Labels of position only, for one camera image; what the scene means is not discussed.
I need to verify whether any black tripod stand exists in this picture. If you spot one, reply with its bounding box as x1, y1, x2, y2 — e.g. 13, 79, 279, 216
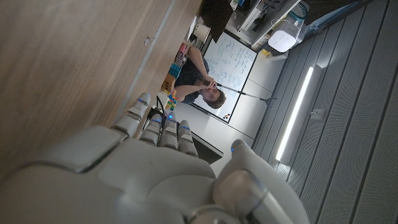
216, 82, 278, 108

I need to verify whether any whiteboard with writing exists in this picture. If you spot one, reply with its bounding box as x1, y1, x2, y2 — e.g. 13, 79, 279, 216
190, 30, 258, 124

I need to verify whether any long ceiling light strip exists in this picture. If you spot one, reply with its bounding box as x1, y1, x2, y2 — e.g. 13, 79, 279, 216
275, 66, 315, 162

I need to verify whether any rubik's cube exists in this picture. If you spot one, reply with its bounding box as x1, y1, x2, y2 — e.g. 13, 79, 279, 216
164, 88, 178, 112

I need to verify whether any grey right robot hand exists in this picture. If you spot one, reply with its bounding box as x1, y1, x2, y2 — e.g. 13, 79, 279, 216
0, 92, 312, 224

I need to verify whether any red puzzle box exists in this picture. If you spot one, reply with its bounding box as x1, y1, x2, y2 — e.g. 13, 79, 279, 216
174, 42, 190, 66

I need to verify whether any wooden block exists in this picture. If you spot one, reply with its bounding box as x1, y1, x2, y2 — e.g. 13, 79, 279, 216
161, 73, 177, 94

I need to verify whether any seated person in dark shirt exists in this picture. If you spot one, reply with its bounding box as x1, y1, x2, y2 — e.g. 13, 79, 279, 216
174, 45, 227, 110

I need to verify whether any white shelf cabinet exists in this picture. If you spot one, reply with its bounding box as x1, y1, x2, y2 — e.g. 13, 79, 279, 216
225, 0, 302, 50

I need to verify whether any teal rimmed net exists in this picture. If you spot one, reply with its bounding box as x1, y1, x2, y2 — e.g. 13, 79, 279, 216
287, 1, 310, 24

